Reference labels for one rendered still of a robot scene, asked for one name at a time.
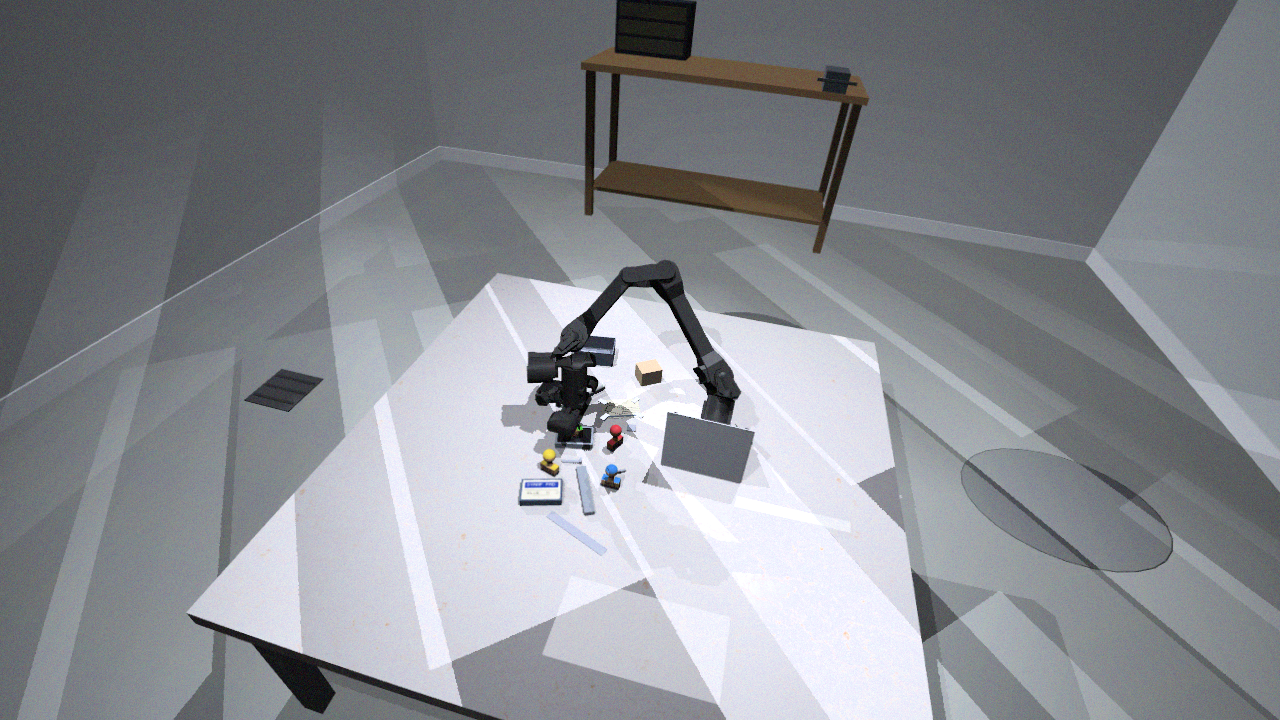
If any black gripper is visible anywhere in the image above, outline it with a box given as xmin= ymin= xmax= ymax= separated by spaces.
xmin=547 ymin=375 xmax=598 ymax=436

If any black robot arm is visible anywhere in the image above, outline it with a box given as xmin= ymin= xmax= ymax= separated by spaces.
xmin=527 ymin=260 xmax=741 ymax=427

